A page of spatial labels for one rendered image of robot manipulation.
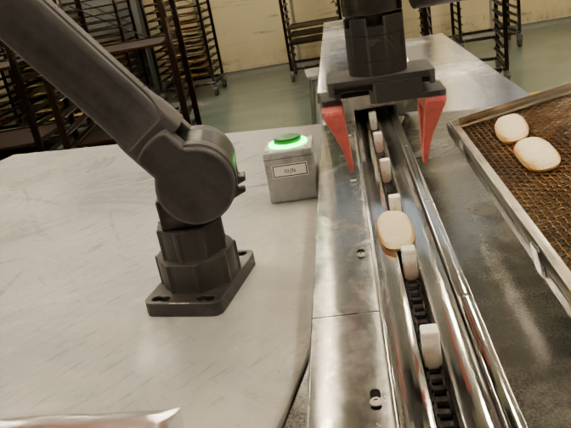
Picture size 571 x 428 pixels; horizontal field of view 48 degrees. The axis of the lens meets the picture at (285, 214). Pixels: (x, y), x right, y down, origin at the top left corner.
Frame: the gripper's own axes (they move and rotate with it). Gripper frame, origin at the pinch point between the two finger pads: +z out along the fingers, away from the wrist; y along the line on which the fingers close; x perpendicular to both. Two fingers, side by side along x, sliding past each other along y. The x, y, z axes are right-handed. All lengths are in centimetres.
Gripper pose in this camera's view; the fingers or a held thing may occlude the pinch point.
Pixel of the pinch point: (387, 158)
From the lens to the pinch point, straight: 67.7
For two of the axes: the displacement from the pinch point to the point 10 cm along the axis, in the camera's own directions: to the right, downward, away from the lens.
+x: -0.6, 3.7, -9.3
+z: 1.6, 9.2, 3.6
